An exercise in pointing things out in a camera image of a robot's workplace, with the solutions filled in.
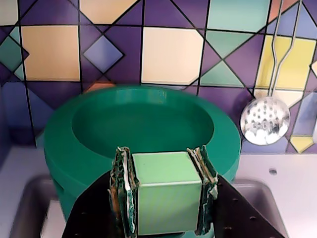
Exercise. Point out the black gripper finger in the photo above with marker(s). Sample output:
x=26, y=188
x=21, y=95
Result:
x=99, y=205
x=235, y=210

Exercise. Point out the metal skimmer spoon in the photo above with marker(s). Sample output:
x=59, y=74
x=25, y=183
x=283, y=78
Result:
x=265, y=119

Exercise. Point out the colourful tiled backsplash panel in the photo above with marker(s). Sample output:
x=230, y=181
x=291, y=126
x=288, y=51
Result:
x=171, y=54

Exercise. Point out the steel sink basin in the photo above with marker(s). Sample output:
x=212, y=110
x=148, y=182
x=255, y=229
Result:
x=260, y=203

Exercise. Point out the dark green round recipient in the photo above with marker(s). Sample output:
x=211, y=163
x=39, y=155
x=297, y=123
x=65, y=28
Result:
x=138, y=129

